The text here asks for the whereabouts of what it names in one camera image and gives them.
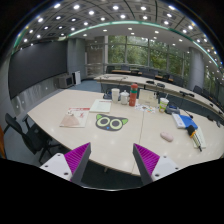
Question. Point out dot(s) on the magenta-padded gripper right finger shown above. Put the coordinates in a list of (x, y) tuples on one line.
[(146, 158)]

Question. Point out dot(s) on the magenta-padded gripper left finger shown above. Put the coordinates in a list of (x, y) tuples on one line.
[(77, 156)]

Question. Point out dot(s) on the pink computer mouse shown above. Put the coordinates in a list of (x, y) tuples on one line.
[(166, 136)]

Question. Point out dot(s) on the black cat-face mouse pad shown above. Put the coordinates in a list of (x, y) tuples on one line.
[(111, 122)]

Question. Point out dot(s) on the red and white magazine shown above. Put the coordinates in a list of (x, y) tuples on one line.
[(75, 117)]

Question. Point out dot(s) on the black office chair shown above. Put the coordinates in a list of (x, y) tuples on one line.
[(31, 138)]

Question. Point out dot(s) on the white and blue book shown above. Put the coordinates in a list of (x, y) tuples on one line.
[(178, 120)]

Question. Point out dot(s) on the colourful printed leaflet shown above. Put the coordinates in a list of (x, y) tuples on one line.
[(145, 108)]

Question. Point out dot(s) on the black handheld microphone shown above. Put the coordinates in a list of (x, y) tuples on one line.
[(192, 133)]

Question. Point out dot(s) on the black gooseneck microphone console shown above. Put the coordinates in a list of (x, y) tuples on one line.
[(107, 96), (172, 110)]

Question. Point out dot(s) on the green printed paper cup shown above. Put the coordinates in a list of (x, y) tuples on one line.
[(163, 105)]

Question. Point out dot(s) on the pale green printed document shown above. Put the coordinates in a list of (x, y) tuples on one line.
[(100, 106)]

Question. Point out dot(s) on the blue folder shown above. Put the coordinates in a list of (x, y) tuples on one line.
[(190, 120)]

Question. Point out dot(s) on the white cardboard box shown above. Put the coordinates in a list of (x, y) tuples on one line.
[(147, 97)]

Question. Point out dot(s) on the red bottle with green band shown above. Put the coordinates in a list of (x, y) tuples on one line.
[(133, 96)]

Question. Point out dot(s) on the white lidded mug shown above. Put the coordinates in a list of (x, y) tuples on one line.
[(124, 98)]

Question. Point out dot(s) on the plain white paper cup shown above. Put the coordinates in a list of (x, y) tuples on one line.
[(115, 95)]

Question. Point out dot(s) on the grey cabinet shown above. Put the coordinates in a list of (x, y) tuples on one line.
[(64, 81)]

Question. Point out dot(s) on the white floor appliance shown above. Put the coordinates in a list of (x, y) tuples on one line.
[(77, 77)]

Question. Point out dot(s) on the dark conference chairs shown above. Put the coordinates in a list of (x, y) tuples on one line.
[(178, 81)]

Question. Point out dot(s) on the ceiling lights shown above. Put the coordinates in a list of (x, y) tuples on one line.
[(115, 7)]

